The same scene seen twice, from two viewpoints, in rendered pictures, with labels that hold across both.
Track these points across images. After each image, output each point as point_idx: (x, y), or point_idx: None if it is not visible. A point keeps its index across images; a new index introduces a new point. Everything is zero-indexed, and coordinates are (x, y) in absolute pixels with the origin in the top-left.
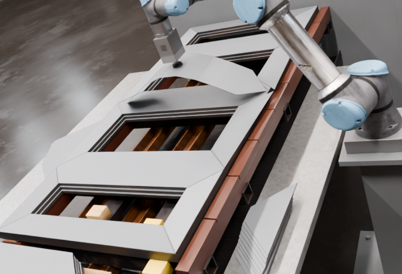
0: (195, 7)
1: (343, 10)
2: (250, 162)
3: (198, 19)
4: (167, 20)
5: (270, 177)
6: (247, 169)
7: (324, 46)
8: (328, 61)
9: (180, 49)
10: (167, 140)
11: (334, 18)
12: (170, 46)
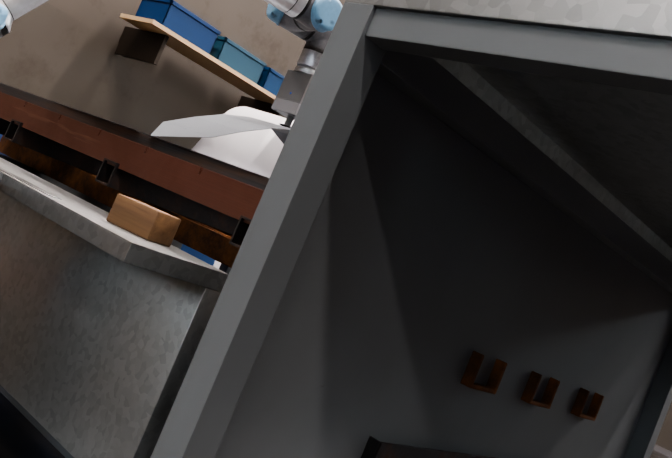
0: (652, 291)
1: (408, 271)
2: (39, 115)
3: (640, 325)
4: (306, 50)
5: (27, 171)
6: (33, 113)
7: (410, 419)
8: None
9: (290, 104)
10: None
11: (420, 304)
12: (281, 84)
